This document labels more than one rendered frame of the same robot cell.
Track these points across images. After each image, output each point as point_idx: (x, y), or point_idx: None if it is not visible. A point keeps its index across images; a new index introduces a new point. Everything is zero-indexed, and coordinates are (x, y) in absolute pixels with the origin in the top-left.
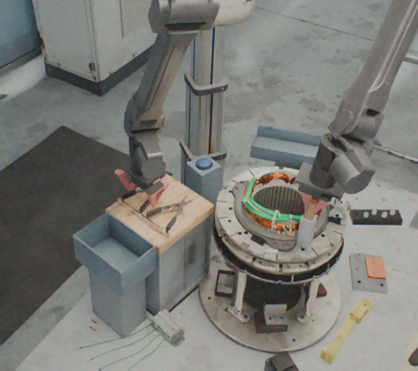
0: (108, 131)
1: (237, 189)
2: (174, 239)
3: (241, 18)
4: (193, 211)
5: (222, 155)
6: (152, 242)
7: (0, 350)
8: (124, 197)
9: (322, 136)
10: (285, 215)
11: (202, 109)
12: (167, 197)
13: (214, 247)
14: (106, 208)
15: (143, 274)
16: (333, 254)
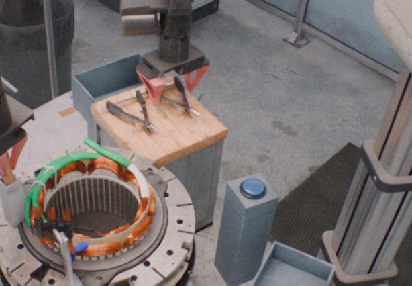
0: None
1: (146, 174)
2: (103, 122)
3: None
4: (139, 141)
5: (334, 275)
6: (103, 100)
7: (267, 243)
8: (174, 80)
9: None
10: (43, 176)
11: (355, 180)
12: (174, 124)
13: (193, 277)
14: (170, 76)
15: (86, 115)
16: (3, 271)
